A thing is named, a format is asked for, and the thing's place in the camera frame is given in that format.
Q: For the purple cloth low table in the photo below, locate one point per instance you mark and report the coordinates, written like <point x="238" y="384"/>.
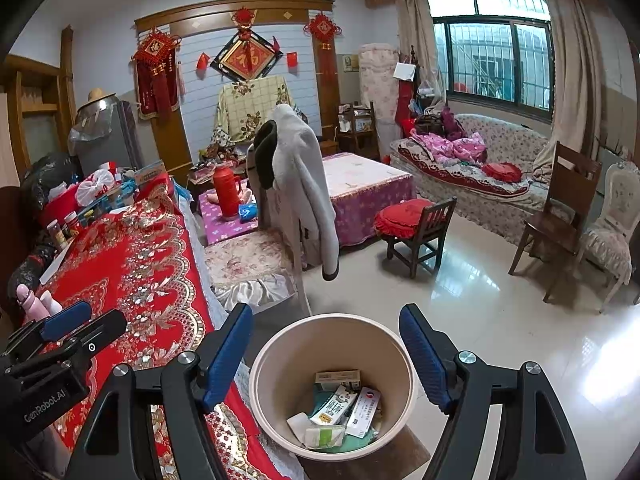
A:
<point x="225" y="230"/>

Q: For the beige curtain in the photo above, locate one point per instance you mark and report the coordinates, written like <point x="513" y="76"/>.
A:
<point x="575" y="70"/>
<point x="415" y="35"/>

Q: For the white ornate chair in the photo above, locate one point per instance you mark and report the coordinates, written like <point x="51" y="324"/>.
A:
<point x="610" y="230"/>

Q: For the straw hat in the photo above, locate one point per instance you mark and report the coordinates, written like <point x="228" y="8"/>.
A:
<point x="97" y="97"/>

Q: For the brown wooden chair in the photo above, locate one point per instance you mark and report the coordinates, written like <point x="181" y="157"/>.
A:
<point x="555" y="225"/>

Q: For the window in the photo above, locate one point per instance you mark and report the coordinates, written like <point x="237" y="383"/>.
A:
<point x="490" y="50"/>

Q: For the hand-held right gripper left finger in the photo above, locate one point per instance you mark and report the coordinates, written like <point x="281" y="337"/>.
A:
<point x="227" y="355"/>

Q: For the white medicine box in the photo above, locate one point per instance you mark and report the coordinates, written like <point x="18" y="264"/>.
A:
<point x="364" y="412"/>

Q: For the white green carton box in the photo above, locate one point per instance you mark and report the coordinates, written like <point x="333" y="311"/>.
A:
<point x="332" y="405"/>

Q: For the large red knot decoration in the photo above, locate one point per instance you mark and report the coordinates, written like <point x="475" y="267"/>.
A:
<point x="155" y="75"/>

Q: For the small beige box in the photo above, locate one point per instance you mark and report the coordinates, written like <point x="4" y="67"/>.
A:
<point x="337" y="379"/>

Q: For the grey refrigerator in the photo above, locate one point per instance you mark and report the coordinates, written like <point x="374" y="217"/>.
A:
<point x="120" y="135"/>

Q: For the grey fleece coat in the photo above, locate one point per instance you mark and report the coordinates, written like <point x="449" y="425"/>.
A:
<point x="305" y="175"/>

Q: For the pink floral covered table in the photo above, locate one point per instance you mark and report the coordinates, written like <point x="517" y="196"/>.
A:
<point x="360" y="175"/>

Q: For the red thermos flask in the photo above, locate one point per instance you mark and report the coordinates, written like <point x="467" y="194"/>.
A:
<point x="226" y="195"/>

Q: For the yellow floral cloth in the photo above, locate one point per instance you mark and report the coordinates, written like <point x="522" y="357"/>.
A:
<point x="250" y="105"/>

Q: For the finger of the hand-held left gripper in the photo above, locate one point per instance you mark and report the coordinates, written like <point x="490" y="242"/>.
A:
<point x="105" y="327"/>
<point x="65" y="320"/>

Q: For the wooden wardrobe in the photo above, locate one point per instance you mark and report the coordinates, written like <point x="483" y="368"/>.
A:
<point x="35" y="90"/>

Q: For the white paper sheet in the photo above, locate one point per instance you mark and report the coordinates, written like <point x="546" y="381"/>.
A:
<point x="55" y="265"/>

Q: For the small dark wooden chair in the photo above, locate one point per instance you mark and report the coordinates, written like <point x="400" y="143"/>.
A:
<point x="425" y="240"/>

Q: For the floral sofa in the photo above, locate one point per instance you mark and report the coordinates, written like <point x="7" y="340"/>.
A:
<point x="505" y="135"/>

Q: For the floral fabric cover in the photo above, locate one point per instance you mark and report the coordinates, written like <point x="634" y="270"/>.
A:
<point x="377" y="85"/>

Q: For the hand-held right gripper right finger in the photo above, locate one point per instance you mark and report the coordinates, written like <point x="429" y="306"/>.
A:
<point x="425" y="360"/>

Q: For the green white packet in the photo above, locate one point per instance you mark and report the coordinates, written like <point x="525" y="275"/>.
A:
<point x="325" y="437"/>

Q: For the beige trash bin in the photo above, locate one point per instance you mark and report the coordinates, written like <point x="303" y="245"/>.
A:
<point x="280" y="360"/>

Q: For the red sofa cushion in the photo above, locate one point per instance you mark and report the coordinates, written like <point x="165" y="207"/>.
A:
<point x="502" y="171"/>

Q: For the black plastic bag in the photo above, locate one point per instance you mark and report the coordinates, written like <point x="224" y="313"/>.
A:
<point x="47" y="177"/>

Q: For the floral cushioned chair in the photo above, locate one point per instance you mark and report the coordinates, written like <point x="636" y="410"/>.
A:
<point x="240" y="260"/>

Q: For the pink blanket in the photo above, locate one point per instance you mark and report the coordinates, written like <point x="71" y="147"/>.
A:
<point x="450" y="150"/>

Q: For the framed diamond wall decoration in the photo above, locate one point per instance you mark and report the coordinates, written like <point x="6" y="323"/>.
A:
<point x="246" y="57"/>

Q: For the small red flag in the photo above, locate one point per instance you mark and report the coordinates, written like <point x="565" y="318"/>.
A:
<point x="202" y="61"/>
<point x="291" y="59"/>

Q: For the red floral tablecloth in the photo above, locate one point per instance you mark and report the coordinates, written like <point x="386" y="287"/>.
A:
<point x="130" y="270"/>

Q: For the white bow bag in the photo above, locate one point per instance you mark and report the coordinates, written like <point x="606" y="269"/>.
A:
<point x="95" y="187"/>

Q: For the red round seat cushion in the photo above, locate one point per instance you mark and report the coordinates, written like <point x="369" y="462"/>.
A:
<point x="402" y="217"/>

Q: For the red plastic basin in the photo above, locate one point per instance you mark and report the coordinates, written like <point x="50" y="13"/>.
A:
<point x="57" y="212"/>

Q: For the small wooden shelf rack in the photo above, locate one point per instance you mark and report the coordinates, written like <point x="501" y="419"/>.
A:
<point x="357" y="130"/>

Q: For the pink thermos bottle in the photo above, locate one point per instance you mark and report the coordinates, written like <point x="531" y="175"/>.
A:
<point x="32" y="302"/>

